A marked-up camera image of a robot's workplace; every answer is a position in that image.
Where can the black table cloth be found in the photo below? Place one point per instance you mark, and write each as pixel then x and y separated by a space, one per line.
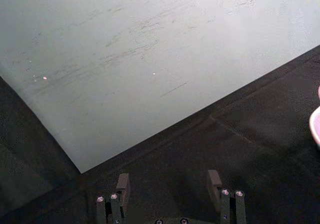
pixel 200 164

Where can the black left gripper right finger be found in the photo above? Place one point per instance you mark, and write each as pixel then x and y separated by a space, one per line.
pixel 230 204

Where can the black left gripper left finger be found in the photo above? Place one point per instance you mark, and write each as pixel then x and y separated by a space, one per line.
pixel 117 204

